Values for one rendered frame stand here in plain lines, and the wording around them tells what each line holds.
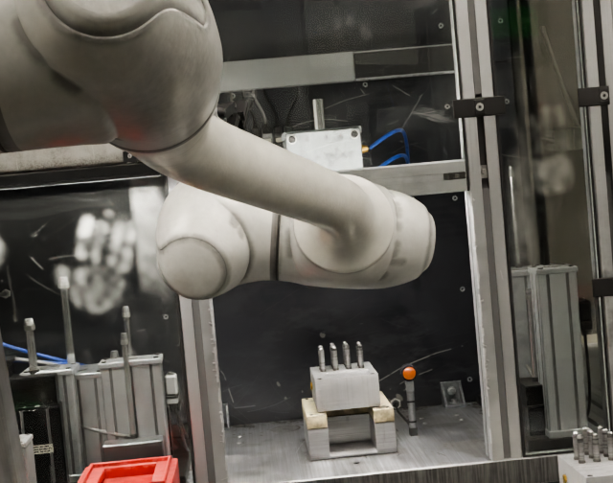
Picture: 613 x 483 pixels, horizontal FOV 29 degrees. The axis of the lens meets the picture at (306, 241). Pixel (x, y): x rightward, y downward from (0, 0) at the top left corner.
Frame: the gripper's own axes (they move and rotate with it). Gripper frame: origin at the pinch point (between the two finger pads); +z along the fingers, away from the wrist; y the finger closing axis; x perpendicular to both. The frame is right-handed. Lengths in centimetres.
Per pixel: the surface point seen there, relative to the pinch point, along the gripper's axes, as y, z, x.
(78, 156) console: -2.7, 1.4, 22.4
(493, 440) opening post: -50, -9, -27
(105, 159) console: -3.9, 1.6, 18.9
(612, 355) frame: -43, -3, -45
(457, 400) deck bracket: -70, 28, -22
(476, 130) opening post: -11.1, 8.8, -31.1
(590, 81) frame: -8, 13, -48
